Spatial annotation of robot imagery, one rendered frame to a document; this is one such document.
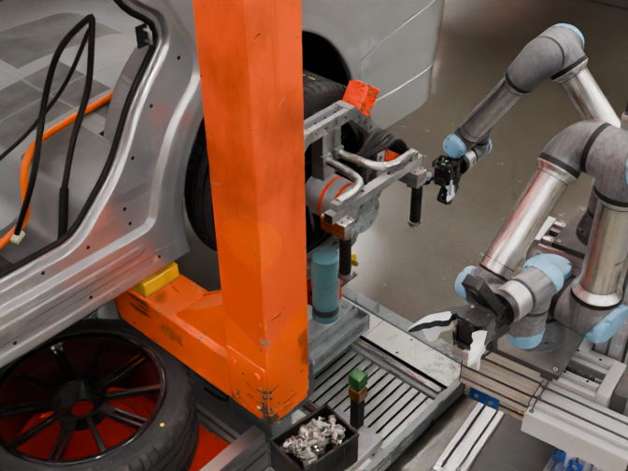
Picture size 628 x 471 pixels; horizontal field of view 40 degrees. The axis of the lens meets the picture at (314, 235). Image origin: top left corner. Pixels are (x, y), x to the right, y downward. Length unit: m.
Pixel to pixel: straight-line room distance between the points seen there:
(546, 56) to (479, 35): 3.30
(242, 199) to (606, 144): 0.79
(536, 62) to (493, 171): 1.94
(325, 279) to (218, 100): 0.94
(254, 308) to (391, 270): 1.65
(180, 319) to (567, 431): 1.10
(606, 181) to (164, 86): 1.17
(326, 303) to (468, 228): 1.44
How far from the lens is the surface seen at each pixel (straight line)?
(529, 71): 2.55
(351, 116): 2.63
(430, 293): 3.65
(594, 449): 2.25
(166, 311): 2.59
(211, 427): 2.80
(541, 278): 1.83
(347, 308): 3.23
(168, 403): 2.57
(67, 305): 2.45
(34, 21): 3.55
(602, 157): 1.90
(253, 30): 1.75
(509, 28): 5.97
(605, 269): 2.05
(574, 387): 2.32
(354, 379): 2.38
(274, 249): 2.06
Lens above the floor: 2.40
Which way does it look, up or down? 38 degrees down
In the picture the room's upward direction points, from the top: 1 degrees counter-clockwise
